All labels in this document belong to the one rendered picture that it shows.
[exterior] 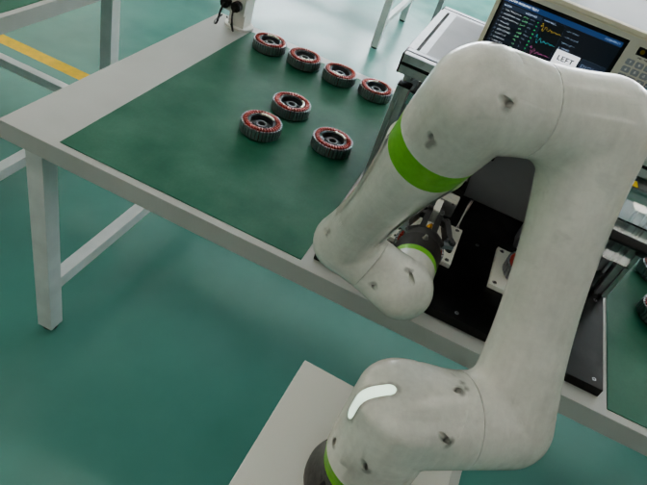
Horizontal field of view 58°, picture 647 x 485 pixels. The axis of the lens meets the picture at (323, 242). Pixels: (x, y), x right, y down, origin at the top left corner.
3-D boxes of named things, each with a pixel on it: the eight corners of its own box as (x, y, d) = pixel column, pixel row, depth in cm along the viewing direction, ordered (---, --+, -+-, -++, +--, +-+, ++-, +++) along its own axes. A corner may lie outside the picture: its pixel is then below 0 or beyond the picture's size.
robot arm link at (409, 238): (446, 253, 106) (401, 232, 108) (421, 300, 113) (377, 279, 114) (452, 239, 111) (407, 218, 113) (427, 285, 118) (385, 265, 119)
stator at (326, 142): (331, 165, 154) (335, 153, 152) (301, 142, 159) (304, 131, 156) (357, 154, 162) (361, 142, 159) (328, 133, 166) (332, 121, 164)
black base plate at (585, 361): (597, 396, 118) (604, 391, 116) (313, 259, 126) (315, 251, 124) (598, 265, 154) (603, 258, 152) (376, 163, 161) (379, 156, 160)
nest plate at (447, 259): (448, 268, 132) (451, 265, 131) (387, 240, 134) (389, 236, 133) (460, 233, 143) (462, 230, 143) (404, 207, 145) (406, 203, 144)
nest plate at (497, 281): (550, 317, 129) (553, 313, 128) (486, 287, 131) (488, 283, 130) (554, 276, 140) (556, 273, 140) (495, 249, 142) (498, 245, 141)
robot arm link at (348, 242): (443, 211, 73) (479, 156, 79) (372, 153, 73) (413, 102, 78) (343, 295, 105) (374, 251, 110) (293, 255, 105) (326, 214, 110)
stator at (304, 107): (267, 114, 164) (270, 103, 162) (274, 97, 173) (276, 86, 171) (305, 126, 165) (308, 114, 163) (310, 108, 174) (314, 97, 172)
